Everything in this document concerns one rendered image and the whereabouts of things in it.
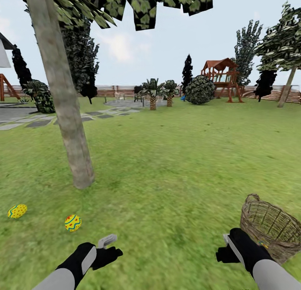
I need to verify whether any easter egg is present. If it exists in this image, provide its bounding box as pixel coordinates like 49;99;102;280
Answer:
65;215;82;231
8;204;27;219

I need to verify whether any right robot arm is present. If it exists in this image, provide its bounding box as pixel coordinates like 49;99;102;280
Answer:
216;228;301;290

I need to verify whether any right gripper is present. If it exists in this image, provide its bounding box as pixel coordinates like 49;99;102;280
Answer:
216;245;240;263

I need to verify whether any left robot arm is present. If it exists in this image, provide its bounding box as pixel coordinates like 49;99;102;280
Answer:
32;234;123;290

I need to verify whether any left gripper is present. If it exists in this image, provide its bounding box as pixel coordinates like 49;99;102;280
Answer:
92;247;123;270

